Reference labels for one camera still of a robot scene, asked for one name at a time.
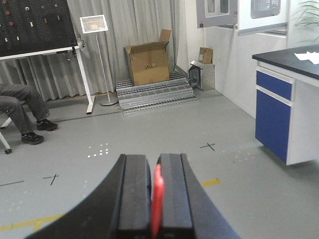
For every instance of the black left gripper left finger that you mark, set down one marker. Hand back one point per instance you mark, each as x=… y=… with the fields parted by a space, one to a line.
x=118 y=208

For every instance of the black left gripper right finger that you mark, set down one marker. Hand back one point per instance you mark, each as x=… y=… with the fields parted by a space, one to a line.
x=187 y=211

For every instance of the red plastic spoon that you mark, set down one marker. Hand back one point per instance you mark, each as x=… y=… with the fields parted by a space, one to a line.
x=157 y=200

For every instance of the blue white lab cabinet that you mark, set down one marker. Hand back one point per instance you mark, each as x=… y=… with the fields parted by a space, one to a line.
x=287 y=104

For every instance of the metal grate platform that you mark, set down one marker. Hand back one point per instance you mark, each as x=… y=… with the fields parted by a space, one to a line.
x=135 y=100

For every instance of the white office chair base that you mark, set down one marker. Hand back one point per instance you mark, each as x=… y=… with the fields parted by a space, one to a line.
x=8 y=149

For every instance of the grey metal box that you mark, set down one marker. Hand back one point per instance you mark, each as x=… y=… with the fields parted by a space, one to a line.
x=202 y=75

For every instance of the grey curtain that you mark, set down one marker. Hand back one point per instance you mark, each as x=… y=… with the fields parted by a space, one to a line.
x=130 y=22

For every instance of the large open cardboard box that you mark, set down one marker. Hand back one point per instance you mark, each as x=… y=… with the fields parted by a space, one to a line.
x=148 y=62

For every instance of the small cardboard box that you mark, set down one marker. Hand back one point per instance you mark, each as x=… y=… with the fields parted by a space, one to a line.
x=205 y=55

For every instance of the sign holder floor stand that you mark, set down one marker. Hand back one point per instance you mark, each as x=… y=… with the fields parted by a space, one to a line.
x=95 y=24

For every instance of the white paper on counter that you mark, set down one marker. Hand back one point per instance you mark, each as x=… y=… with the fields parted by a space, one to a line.
x=311 y=56

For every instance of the black pegboard on stand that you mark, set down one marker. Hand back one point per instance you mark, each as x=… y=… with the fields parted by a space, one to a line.
x=40 y=27

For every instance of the white fume hood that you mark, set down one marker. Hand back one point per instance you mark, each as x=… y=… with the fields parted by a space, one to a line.
x=249 y=16

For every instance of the green potted plant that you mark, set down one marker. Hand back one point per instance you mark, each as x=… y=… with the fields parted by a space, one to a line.
x=306 y=20

